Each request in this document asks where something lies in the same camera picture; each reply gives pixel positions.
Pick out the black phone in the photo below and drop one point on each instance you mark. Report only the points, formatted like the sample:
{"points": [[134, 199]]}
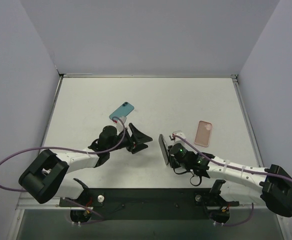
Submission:
{"points": [[164, 148]]}

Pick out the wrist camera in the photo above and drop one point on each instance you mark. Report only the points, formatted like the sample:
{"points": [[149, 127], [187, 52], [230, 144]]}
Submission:
{"points": [[119, 122], [177, 136]]}

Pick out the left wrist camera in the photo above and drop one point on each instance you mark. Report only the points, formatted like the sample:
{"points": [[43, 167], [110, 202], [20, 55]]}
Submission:
{"points": [[119, 122]]}

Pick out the aluminium table frame rail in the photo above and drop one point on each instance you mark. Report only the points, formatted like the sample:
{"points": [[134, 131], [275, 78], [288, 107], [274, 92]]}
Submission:
{"points": [[247, 121]]}

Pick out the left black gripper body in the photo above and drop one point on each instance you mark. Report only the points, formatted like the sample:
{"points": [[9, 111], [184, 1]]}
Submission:
{"points": [[132, 141]]}

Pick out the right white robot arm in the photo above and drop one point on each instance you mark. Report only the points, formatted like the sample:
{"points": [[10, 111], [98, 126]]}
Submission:
{"points": [[271, 186]]}

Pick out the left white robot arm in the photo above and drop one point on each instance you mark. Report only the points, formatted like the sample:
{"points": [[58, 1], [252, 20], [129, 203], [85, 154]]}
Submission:
{"points": [[45, 179]]}

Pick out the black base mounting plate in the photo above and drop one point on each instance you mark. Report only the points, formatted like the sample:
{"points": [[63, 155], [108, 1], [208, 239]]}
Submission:
{"points": [[153, 203]]}

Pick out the teal phone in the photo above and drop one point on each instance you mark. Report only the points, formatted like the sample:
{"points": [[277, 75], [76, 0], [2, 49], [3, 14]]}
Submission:
{"points": [[122, 111]]}

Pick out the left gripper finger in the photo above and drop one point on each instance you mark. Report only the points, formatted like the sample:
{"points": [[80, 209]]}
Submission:
{"points": [[139, 147], [137, 136]]}

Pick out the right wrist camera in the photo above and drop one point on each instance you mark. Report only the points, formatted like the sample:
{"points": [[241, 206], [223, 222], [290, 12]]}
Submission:
{"points": [[177, 136]]}

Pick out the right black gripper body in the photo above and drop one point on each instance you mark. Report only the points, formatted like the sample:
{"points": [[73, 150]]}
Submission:
{"points": [[170, 155]]}

